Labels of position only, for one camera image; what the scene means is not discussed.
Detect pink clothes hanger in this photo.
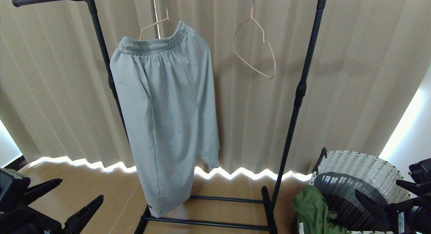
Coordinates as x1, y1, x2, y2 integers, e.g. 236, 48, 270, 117
232, 0, 277, 80
138, 0, 179, 41

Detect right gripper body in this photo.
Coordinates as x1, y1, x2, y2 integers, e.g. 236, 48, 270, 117
385, 193, 431, 234

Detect green garment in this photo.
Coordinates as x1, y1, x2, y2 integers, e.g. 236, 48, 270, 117
291, 185, 349, 234

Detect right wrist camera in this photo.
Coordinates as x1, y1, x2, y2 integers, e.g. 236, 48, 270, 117
408, 158, 431, 186

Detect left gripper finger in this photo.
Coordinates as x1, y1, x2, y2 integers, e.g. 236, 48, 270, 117
22, 178, 63, 205
64, 194, 104, 234

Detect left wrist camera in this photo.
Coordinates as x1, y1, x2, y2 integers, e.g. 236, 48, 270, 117
0, 168, 32, 211

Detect white laundry basket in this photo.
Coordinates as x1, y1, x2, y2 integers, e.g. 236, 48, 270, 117
293, 147, 413, 234

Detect pale grey shorts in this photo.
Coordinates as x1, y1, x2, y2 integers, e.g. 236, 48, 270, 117
109, 20, 220, 219

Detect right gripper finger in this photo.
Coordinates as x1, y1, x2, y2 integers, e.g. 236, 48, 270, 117
355, 189, 392, 228
396, 179, 424, 196

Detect beige curtain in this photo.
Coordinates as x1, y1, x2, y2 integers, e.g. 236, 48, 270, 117
0, 0, 431, 176

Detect black clothes rack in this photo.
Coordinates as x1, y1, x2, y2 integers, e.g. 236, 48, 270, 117
12, 0, 427, 234

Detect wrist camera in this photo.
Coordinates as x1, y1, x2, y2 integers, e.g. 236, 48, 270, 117
0, 168, 32, 211
408, 158, 431, 186

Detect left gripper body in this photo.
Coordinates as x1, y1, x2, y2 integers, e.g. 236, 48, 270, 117
0, 202, 65, 234

